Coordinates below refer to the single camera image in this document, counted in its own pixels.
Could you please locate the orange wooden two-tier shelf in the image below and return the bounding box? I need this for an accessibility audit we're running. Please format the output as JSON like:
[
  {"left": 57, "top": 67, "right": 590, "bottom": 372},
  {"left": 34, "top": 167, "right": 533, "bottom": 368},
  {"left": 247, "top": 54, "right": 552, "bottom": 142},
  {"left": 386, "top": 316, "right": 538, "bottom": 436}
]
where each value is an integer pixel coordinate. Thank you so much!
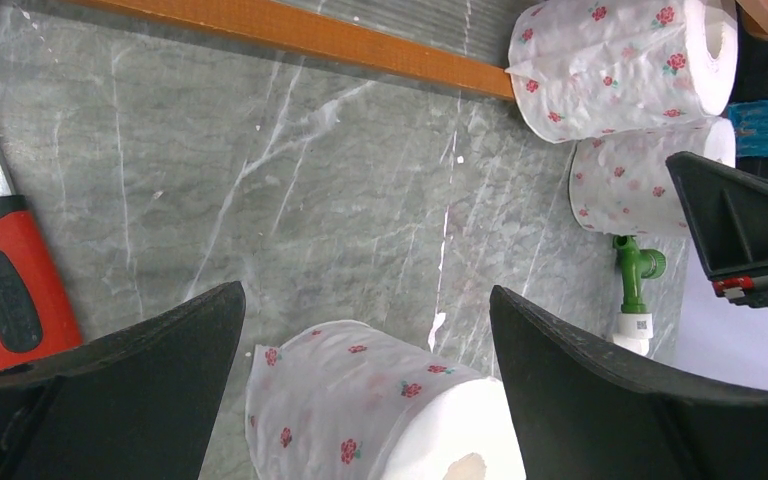
[{"left": 72, "top": 0, "right": 768, "bottom": 102}]

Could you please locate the white roll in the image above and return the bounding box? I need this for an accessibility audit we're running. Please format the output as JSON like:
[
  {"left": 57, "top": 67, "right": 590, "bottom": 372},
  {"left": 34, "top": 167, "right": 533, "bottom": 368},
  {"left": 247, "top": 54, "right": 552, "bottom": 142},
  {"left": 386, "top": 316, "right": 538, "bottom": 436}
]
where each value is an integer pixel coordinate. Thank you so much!
[
  {"left": 506, "top": 0, "right": 738, "bottom": 143},
  {"left": 245, "top": 320, "right": 526, "bottom": 479},
  {"left": 569, "top": 117, "right": 736, "bottom": 237}
]

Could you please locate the green and white pipe fitting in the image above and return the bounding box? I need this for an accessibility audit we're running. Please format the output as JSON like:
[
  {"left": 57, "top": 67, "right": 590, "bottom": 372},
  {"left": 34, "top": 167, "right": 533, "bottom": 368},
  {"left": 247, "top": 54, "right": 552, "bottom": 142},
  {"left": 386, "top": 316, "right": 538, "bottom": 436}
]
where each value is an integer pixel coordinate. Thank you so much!
[{"left": 611, "top": 236, "right": 667, "bottom": 356}]

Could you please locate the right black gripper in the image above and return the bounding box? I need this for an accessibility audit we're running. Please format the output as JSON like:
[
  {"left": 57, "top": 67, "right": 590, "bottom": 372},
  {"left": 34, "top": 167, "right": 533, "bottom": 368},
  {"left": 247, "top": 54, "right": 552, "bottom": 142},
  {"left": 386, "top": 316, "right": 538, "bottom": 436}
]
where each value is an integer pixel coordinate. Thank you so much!
[{"left": 666, "top": 152, "right": 768, "bottom": 309}]

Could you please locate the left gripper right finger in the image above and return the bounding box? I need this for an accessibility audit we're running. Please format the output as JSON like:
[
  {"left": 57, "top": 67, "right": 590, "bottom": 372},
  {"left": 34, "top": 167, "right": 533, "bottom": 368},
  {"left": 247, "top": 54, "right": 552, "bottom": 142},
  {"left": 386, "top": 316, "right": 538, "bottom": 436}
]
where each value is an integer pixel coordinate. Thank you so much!
[{"left": 489, "top": 286, "right": 768, "bottom": 479}]

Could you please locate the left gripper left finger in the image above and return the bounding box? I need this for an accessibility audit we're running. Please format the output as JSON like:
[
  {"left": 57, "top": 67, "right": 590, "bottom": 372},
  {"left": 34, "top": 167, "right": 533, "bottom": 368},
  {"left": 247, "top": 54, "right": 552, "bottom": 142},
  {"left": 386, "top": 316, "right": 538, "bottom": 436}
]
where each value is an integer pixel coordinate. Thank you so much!
[{"left": 0, "top": 282, "right": 246, "bottom": 479}]

